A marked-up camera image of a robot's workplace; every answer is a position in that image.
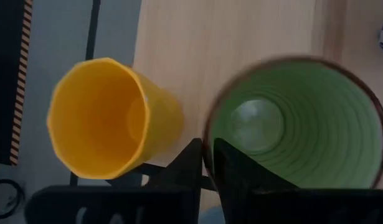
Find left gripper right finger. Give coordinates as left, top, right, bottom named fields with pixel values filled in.
left=212, top=138, right=300, bottom=194

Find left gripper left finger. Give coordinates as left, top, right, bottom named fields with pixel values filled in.
left=147, top=138, right=204, bottom=187

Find green and white mug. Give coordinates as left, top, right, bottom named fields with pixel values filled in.
left=202, top=55, right=383, bottom=191

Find yellow mug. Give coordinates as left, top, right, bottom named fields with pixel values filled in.
left=46, top=57, right=184, bottom=180

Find wooden shelf riser black legs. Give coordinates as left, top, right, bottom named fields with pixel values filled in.
left=69, top=0, right=346, bottom=212

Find black hazard-striped floor mat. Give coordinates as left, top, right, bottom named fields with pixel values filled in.
left=0, top=0, right=34, bottom=166

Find black coiled cable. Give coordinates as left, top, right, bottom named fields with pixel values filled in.
left=0, top=179, right=26, bottom=220

